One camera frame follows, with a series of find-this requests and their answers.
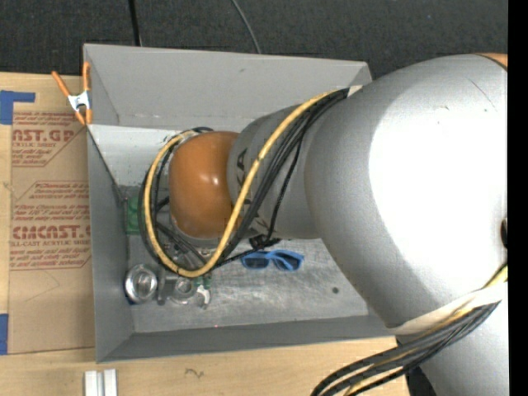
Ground black cylinder on white bracket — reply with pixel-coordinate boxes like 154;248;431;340
195;285;213;309

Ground grey metal bin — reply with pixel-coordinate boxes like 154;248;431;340
82;42;398;365

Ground dark green flat block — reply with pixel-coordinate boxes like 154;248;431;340
125;196;144;236

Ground blue sunglasses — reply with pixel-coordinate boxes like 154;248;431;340
240;249;306;273

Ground brown cardboard board red print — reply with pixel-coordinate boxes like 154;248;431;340
0;71;98;356

